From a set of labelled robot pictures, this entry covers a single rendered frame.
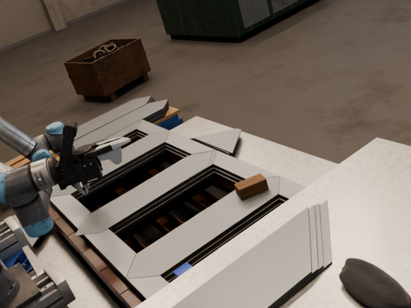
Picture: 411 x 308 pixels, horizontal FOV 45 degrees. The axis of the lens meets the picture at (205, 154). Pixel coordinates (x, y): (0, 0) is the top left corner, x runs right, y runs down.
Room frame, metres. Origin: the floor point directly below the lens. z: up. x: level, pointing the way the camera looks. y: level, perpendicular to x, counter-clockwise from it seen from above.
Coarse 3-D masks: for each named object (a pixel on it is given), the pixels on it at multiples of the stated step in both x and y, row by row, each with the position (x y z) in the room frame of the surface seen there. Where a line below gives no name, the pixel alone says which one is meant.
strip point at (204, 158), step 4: (188, 156) 2.14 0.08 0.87; (192, 156) 2.12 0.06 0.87; (196, 156) 2.11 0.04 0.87; (200, 156) 2.10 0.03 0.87; (204, 156) 2.09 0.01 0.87; (208, 156) 2.07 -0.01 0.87; (196, 160) 2.07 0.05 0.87; (200, 160) 2.06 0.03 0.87; (204, 160) 2.05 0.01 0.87; (208, 160) 2.04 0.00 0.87; (208, 164) 2.00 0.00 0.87
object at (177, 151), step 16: (160, 144) 2.37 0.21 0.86; (144, 160) 2.31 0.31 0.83; (112, 176) 2.22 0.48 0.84; (192, 176) 1.94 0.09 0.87; (208, 176) 1.96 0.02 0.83; (224, 176) 1.91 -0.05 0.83; (80, 192) 2.14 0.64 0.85; (176, 192) 1.88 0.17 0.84; (144, 208) 1.82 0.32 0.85; (160, 208) 1.83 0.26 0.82; (272, 208) 1.56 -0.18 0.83; (128, 224) 1.76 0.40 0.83; (240, 224) 1.50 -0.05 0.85; (224, 240) 1.46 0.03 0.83; (192, 256) 1.40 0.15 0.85
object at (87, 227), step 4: (84, 220) 1.84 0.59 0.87; (88, 220) 1.84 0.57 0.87; (84, 224) 1.81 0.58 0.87; (88, 224) 1.80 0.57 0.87; (92, 224) 1.79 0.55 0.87; (80, 228) 1.79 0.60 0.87; (84, 228) 1.78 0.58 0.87; (88, 228) 1.77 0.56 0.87; (92, 228) 1.76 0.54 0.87; (96, 228) 1.75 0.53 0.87; (84, 232) 1.75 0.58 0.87; (88, 232) 1.74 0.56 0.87; (92, 232) 1.73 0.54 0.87; (96, 232) 1.72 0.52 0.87
